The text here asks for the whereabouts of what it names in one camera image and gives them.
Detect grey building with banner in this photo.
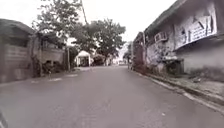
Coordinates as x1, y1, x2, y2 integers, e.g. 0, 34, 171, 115
131, 0, 224, 81

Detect large green trees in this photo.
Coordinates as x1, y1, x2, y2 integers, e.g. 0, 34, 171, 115
31, 0, 128, 66

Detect grey asphalt road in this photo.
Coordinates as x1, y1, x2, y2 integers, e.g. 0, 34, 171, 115
0, 64, 224, 128

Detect grey concrete wall building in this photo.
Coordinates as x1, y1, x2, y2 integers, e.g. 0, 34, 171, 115
0, 18, 69, 84

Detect white canopy shelter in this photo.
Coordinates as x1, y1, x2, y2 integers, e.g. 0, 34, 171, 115
74, 50, 93, 68

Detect leaning pole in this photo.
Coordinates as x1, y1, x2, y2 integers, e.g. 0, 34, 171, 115
79, 0, 89, 25

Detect concrete kerb strip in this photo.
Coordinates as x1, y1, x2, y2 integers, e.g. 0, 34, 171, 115
133, 68, 224, 113

